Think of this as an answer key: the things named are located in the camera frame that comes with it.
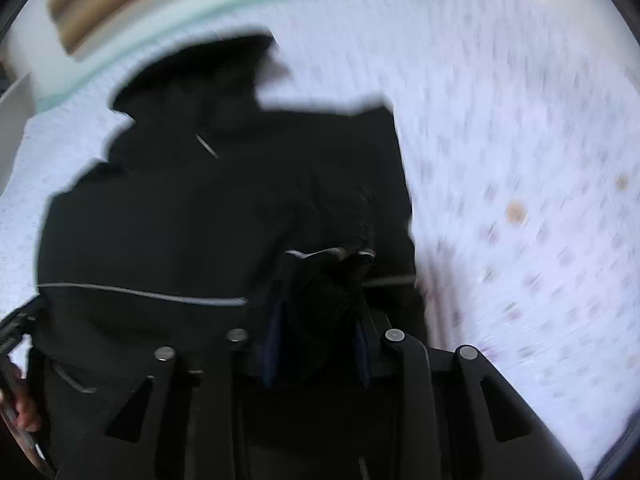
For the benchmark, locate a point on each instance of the person's left hand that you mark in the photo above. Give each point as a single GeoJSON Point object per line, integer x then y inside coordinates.
{"type": "Point", "coordinates": [24, 402]}

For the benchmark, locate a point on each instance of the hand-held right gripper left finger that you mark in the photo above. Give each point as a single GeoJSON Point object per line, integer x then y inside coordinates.
{"type": "Point", "coordinates": [274, 342]}

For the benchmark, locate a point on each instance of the black jacket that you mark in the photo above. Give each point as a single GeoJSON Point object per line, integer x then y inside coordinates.
{"type": "Point", "coordinates": [200, 220]}

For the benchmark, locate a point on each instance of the bed with floral quilt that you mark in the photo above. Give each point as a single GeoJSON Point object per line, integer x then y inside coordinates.
{"type": "Point", "coordinates": [500, 135]}

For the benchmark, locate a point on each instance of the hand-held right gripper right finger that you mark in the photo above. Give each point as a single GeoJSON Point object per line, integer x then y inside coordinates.
{"type": "Point", "coordinates": [361, 352]}

